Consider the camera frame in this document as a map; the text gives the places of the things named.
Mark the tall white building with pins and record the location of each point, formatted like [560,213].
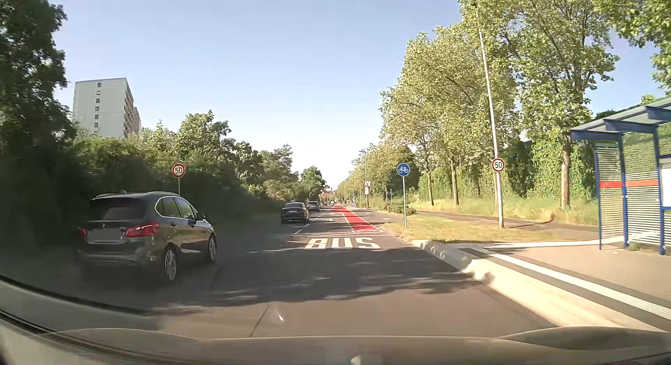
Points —
[105,107]

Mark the paved pavement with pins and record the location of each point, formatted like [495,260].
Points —
[587,276]

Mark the round speed limit sign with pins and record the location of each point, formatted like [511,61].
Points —
[179,170]

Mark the car's own bonnet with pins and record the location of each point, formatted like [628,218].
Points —
[335,349]

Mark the blue round cycle sign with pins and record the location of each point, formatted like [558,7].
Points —
[403,170]

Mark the dark car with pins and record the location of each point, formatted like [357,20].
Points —
[294,212]
[313,205]

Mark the blue bus shelter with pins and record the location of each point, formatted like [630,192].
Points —
[629,181]

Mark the grey asphalt road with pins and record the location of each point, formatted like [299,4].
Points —
[335,281]

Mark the lamp post with speed sign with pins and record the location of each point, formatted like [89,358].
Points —
[493,134]

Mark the road markings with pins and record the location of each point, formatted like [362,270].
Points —
[343,243]

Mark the grass verge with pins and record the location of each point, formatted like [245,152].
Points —
[461,229]

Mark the row of trees and bushes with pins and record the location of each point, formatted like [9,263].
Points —
[105,166]

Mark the grey estate car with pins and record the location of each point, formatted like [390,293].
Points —
[144,231]

